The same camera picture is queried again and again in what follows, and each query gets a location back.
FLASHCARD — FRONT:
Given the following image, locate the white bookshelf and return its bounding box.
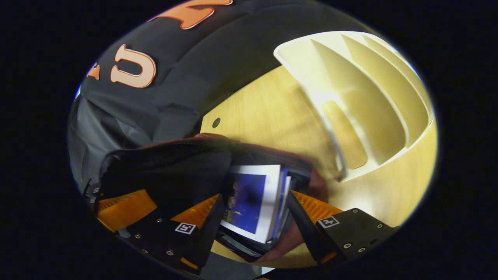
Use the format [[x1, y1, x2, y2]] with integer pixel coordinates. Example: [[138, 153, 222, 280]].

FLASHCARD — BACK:
[[273, 30, 436, 182]]

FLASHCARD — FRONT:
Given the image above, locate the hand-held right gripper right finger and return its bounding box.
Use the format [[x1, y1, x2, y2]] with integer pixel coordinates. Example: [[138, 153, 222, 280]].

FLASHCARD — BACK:
[[287, 191, 399, 265]]

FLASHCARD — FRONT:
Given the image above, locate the blue cover book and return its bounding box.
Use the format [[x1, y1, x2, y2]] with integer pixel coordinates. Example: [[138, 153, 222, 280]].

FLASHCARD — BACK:
[[219, 164, 293, 245]]

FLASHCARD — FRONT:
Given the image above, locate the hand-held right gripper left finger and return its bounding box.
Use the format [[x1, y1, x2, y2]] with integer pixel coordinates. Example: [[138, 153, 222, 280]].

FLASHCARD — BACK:
[[117, 194, 225, 275]]

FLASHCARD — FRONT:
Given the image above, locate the maroon schoolbag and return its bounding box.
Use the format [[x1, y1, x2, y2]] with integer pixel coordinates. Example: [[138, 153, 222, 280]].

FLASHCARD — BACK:
[[98, 133, 332, 264]]

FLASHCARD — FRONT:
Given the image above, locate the black backdrop cloth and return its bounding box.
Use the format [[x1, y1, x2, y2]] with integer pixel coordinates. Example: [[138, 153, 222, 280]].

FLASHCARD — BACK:
[[68, 0, 374, 195]]

